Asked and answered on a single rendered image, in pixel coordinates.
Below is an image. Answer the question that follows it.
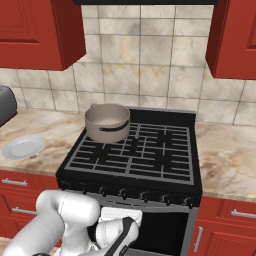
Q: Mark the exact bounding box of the black range hood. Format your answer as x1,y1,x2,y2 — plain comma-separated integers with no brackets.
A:
72,0,219,6

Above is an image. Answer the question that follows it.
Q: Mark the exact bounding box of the white round plate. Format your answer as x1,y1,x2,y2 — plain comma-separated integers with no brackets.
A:
1,134,46,161

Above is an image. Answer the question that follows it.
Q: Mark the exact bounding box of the red wall cupboard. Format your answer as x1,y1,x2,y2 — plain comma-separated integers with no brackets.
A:
0,0,87,72
205,0,256,81

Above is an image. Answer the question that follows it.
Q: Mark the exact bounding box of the red drawer front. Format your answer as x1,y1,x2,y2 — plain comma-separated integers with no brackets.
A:
0,169,60,195
216,197,256,232
0,191,44,240

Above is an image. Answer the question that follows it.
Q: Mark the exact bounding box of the grey toaster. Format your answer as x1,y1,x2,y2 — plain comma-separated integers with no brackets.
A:
0,84,19,128

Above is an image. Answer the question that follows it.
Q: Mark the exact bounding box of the black gas stove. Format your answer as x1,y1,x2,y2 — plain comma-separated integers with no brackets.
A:
54,106,204,256

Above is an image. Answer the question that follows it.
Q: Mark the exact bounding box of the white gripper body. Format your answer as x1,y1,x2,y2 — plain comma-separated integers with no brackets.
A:
99,206,144,225

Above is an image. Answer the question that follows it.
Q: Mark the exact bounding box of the silver drawer handle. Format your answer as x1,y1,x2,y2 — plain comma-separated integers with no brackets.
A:
230,208,256,220
11,206,38,216
1,177,29,188

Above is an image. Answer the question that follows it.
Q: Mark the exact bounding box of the grey oven door handle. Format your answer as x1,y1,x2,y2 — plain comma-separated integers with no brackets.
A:
94,195,195,214

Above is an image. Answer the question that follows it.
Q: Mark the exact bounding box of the red cupboard door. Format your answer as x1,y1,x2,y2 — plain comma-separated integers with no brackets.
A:
188,218,256,256

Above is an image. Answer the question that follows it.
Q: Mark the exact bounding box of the grey metal pot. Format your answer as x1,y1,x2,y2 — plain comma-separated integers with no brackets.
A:
84,102,132,145

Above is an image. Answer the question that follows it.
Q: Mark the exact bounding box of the black oven door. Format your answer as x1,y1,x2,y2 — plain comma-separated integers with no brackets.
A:
127,209,198,256

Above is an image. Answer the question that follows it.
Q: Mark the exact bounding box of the silver cupboard door handle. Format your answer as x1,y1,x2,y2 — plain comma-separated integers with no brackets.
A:
193,226,204,254

